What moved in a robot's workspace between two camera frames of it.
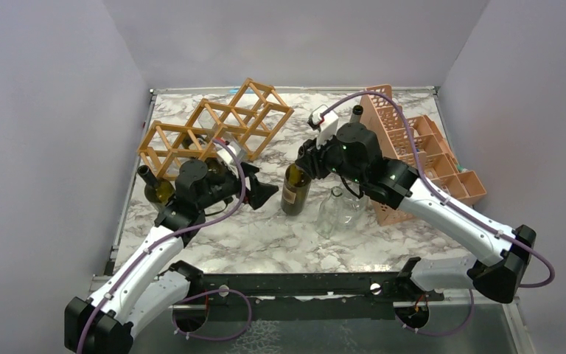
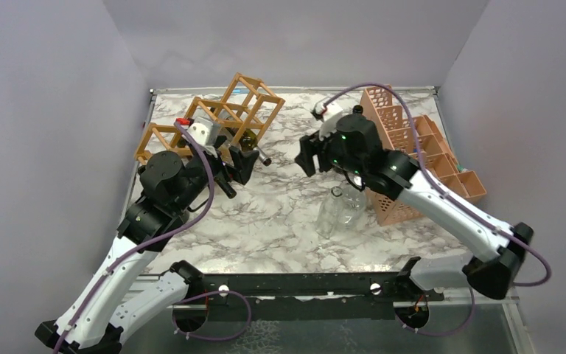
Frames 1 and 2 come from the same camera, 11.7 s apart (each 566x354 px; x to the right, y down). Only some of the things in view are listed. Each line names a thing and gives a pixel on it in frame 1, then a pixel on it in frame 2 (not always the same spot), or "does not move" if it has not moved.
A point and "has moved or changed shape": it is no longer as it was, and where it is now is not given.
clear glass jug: x=339 y=212 does not move
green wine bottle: x=295 y=190 to x=247 y=141
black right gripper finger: x=259 y=191 to x=246 y=160
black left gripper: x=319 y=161 does not move
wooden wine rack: x=247 y=115 has moved or changed shape
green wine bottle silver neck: x=357 y=110 does not move
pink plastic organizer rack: x=410 y=145 does not move
